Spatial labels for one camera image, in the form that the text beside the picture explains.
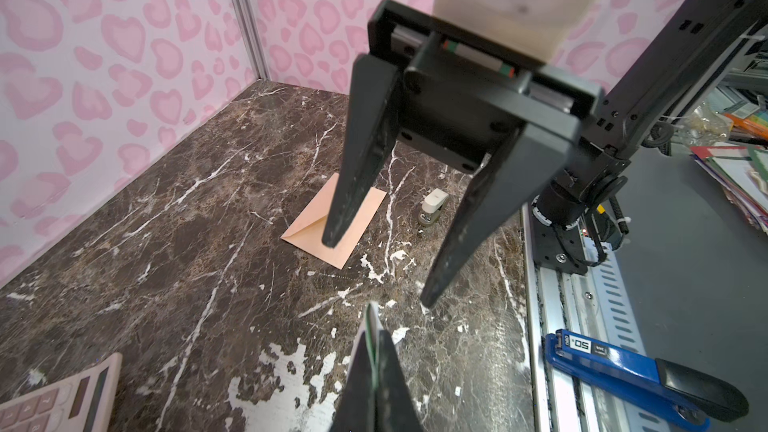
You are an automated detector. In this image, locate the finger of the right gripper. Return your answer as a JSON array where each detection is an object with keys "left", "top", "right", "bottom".
[
  {"left": 420, "top": 124, "right": 574, "bottom": 308},
  {"left": 322, "top": 54, "right": 403, "bottom": 248}
]

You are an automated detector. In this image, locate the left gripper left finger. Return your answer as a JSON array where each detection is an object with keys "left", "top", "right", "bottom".
[{"left": 330, "top": 309, "right": 376, "bottom": 432}]

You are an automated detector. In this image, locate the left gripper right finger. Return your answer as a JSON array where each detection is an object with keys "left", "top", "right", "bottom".
[{"left": 377, "top": 330, "right": 423, "bottom": 432}]

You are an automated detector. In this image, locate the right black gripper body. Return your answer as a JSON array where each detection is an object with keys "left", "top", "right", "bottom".
[{"left": 367, "top": 0, "right": 603, "bottom": 173}]

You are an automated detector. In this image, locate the peach paper envelope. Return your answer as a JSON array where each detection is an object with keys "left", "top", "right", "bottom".
[{"left": 281, "top": 173, "right": 386, "bottom": 269}]

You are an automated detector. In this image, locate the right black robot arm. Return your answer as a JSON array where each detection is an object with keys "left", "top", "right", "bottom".
[{"left": 322, "top": 0, "right": 767, "bottom": 307}]

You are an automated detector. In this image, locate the small beige eraser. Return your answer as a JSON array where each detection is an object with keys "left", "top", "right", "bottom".
[{"left": 417, "top": 188, "right": 449, "bottom": 227}]

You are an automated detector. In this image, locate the stack of colourful papers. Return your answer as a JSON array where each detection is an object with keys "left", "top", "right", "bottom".
[{"left": 688, "top": 110, "right": 768, "bottom": 235}]

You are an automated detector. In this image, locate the pink calculator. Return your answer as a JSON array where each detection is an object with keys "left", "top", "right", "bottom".
[{"left": 1, "top": 352, "right": 123, "bottom": 432}]

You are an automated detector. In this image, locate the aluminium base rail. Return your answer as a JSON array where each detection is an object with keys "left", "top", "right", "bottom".
[{"left": 521, "top": 203, "right": 673, "bottom": 432}]

